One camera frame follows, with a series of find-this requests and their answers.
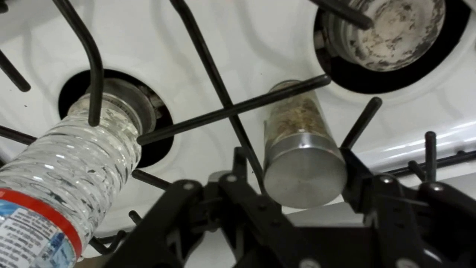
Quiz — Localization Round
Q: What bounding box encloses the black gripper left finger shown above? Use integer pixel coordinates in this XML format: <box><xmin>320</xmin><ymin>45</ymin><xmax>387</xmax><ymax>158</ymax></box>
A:
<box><xmin>103</xmin><ymin>148</ymin><xmax>299</xmax><ymax>268</ymax></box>

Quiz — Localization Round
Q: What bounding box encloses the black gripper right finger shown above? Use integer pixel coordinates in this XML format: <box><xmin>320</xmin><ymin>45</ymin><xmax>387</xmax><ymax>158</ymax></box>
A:
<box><xmin>341</xmin><ymin>148</ymin><xmax>476</xmax><ymax>268</ymax></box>

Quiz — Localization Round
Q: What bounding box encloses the glass jar with metal lid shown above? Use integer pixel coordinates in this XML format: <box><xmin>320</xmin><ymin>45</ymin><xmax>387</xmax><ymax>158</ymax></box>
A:
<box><xmin>262</xmin><ymin>79</ymin><xmax>349</xmax><ymax>210</ymax></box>

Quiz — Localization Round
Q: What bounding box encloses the steel stove burner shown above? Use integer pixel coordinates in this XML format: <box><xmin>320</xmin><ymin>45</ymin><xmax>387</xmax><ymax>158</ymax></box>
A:
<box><xmin>58</xmin><ymin>69</ymin><xmax>176</xmax><ymax>170</ymax></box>
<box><xmin>313</xmin><ymin>0</ymin><xmax>473</xmax><ymax>96</ymax></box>

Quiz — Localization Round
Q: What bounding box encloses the black stove grate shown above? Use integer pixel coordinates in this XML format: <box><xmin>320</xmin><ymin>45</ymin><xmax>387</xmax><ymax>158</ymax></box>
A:
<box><xmin>0</xmin><ymin>0</ymin><xmax>476</xmax><ymax>256</ymax></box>

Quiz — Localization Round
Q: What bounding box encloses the white gas stove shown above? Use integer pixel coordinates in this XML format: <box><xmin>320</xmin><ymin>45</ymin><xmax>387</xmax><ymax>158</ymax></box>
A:
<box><xmin>0</xmin><ymin>0</ymin><xmax>476</xmax><ymax>268</ymax></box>

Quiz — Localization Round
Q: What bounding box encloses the clear plastic water bottle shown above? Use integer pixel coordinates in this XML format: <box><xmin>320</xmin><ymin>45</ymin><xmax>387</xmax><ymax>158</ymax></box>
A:
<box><xmin>0</xmin><ymin>91</ymin><xmax>146</xmax><ymax>268</ymax></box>

